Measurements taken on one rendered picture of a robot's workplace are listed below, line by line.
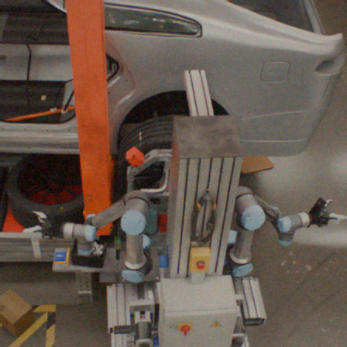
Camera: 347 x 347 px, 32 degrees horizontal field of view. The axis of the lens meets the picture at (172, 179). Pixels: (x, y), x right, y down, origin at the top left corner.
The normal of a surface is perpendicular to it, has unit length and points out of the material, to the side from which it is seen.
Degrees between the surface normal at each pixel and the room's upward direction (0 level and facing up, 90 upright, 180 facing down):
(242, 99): 90
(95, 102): 90
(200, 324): 90
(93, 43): 90
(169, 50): 81
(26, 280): 0
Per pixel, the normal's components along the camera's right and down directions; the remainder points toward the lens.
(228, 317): 0.10, 0.72
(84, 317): 0.04, -0.69
